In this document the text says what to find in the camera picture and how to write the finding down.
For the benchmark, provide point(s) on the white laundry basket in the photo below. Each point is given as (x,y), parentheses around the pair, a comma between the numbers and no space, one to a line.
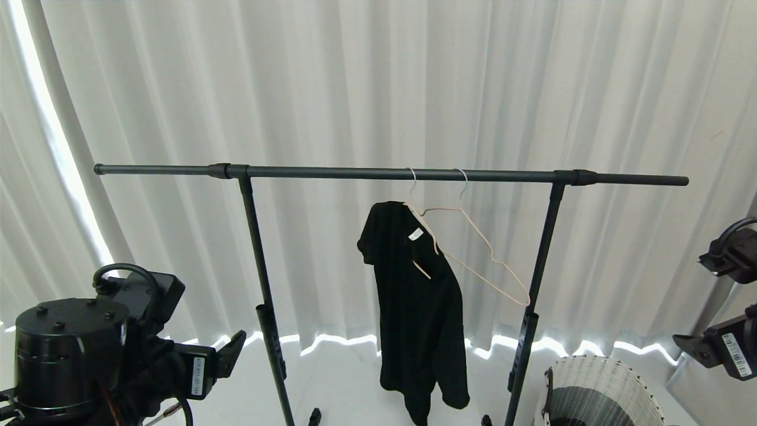
(597,384)

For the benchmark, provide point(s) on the black shorts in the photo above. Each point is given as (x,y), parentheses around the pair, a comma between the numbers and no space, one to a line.
(414,331)

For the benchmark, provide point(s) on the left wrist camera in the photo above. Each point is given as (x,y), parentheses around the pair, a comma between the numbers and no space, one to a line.
(159,296)

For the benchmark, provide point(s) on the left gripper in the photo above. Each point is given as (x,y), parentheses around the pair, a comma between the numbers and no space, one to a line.
(171,373)

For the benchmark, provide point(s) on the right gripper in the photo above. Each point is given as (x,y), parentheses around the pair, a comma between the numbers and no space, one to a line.
(739,349)

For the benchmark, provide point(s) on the white curtain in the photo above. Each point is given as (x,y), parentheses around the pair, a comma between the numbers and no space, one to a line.
(355,77)

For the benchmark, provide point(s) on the pink clothes hanger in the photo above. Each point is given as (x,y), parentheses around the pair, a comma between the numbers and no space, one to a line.
(485,279)
(423,271)

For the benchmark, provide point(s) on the black clothes rack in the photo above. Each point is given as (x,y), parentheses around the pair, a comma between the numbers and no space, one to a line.
(355,173)

